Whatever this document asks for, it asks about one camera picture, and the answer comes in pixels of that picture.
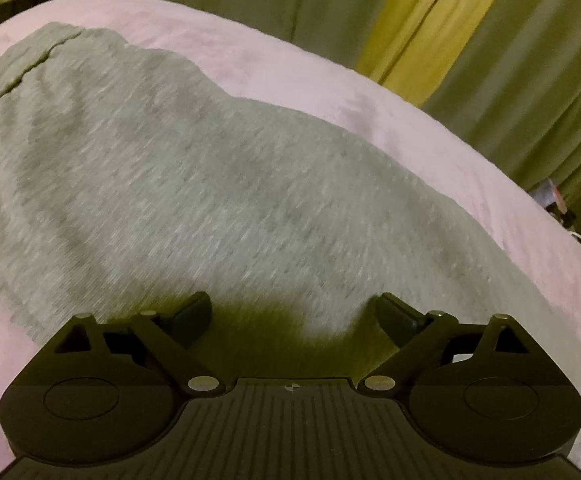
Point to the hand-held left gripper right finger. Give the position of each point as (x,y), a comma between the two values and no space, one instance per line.
(395,317)

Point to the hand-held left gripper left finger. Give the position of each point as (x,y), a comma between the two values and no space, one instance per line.
(196,310)

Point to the grey pants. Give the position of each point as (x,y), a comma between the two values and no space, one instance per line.
(220,185)

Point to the pale box with red mark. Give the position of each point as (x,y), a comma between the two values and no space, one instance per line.
(550,195)

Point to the pink fleece blanket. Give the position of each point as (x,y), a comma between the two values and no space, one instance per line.
(320,95)

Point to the green curtain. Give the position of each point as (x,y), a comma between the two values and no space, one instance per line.
(270,0)
(545,85)

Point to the yellow curtain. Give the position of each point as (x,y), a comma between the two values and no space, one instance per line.
(420,35)

